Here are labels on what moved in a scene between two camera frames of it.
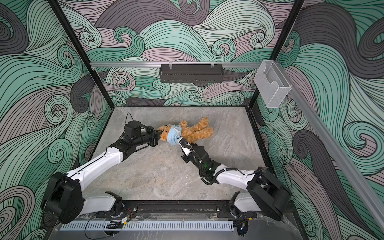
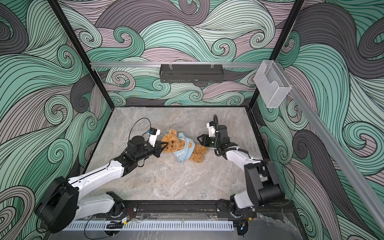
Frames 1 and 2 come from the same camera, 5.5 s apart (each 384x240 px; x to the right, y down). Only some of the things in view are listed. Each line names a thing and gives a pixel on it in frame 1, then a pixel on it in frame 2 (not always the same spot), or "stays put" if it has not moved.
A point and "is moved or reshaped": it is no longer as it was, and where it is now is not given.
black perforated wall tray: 191,73 stays put
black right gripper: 185,157 to 205,138
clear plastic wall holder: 272,83 stays put
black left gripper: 154,134 to 157,148
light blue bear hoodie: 173,133 is moved or reshaped
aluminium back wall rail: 104,64 stays put
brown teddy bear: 172,133 is moved or reshaped
